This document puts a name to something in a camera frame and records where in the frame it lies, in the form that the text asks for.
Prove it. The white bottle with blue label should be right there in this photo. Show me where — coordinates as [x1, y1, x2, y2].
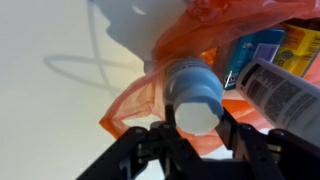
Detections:
[162, 58, 225, 136]

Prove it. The tall white tube with barcode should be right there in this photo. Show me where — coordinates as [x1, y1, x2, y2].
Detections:
[235, 58, 320, 148]

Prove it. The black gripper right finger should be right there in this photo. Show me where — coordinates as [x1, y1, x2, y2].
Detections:
[214, 108, 320, 180]

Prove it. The yellow and black box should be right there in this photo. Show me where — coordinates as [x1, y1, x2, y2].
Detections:
[272, 23, 320, 78]

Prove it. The blue cardboard box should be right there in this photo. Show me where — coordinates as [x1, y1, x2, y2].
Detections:
[223, 28, 286, 91]

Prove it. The orange plastic bag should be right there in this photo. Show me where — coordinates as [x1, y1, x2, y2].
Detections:
[98, 0, 320, 158]

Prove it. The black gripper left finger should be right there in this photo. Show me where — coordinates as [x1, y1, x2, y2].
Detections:
[77, 104, 208, 180]

